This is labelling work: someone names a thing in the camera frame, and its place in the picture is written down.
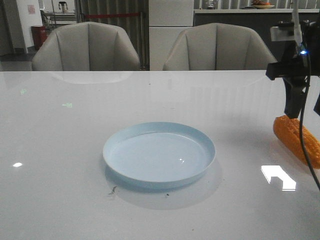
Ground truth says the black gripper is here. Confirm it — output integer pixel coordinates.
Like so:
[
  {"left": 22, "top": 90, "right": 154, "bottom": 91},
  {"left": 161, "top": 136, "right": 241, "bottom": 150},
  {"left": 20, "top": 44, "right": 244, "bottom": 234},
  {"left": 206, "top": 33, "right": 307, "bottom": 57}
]
[{"left": 265, "top": 20, "right": 320, "bottom": 119}]

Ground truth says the orange plastic corn cob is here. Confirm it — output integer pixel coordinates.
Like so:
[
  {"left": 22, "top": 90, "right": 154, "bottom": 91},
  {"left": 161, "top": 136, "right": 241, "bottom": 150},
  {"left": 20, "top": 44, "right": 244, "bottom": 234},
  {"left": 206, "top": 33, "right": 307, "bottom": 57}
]
[{"left": 273, "top": 115, "right": 320, "bottom": 170}]

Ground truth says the light blue round plate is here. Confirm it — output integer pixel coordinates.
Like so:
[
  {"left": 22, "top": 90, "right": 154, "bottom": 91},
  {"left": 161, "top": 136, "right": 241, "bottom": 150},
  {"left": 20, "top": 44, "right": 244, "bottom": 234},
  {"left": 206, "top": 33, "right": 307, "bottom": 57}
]
[{"left": 102, "top": 122, "right": 216, "bottom": 189}]

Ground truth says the grey counter with white top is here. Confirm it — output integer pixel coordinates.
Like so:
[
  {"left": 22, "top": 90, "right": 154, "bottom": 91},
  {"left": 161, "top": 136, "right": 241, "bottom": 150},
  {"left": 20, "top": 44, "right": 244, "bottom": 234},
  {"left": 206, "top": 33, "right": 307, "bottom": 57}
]
[{"left": 193, "top": 8, "right": 320, "bottom": 63}]

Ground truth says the right beige upholstered chair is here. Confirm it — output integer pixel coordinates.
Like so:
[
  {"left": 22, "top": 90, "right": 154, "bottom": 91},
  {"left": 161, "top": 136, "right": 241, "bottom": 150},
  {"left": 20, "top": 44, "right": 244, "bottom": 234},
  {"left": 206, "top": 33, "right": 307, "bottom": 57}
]
[{"left": 163, "top": 23, "right": 276, "bottom": 71}]

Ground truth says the beige upholstered chair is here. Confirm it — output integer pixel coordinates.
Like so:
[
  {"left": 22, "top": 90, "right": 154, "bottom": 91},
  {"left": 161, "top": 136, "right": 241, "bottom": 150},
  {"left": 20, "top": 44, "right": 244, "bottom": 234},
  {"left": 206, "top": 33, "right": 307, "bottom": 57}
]
[
  {"left": 31, "top": 21, "right": 140, "bottom": 72},
  {"left": 163, "top": 23, "right": 276, "bottom": 71}
]

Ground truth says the fruit bowl on counter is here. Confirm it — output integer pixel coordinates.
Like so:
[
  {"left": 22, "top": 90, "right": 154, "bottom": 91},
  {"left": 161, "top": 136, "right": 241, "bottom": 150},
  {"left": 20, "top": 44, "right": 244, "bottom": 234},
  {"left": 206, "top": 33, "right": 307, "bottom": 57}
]
[{"left": 251, "top": 0, "right": 274, "bottom": 10}]

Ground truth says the white cabinet with drawers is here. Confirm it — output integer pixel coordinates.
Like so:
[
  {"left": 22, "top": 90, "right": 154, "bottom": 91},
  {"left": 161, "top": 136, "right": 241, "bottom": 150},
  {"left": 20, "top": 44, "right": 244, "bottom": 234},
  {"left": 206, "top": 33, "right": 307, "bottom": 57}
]
[{"left": 148, "top": 0, "right": 194, "bottom": 71}]

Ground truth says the red barrier belt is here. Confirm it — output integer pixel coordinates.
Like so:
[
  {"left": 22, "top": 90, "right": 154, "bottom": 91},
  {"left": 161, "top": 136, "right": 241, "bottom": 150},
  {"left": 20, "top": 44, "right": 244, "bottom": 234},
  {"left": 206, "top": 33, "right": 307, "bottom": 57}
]
[{"left": 84, "top": 12, "right": 141, "bottom": 19}]

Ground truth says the left beige upholstered chair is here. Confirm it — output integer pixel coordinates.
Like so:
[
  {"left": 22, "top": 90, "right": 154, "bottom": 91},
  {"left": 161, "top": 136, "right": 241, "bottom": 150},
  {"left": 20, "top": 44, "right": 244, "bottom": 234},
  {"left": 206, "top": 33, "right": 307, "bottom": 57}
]
[{"left": 31, "top": 21, "right": 140, "bottom": 72}]

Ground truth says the red trash bin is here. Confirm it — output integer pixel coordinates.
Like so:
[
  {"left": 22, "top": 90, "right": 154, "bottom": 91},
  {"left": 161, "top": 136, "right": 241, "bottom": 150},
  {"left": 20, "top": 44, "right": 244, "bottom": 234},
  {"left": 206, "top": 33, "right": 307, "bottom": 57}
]
[{"left": 31, "top": 25, "right": 47, "bottom": 50}]

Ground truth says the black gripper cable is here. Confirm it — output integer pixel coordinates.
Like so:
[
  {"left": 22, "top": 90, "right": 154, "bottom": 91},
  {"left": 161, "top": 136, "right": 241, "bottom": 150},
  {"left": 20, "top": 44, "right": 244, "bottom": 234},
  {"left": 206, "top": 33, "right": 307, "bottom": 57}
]
[{"left": 292, "top": 0, "right": 320, "bottom": 191}]

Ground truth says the pink wall notice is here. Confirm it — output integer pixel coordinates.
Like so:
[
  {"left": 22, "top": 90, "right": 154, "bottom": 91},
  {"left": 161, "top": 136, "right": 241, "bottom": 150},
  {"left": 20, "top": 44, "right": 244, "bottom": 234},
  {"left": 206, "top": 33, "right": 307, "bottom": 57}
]
[{"left": 27, "top": 4, "right": 36, "bottom": 15}]

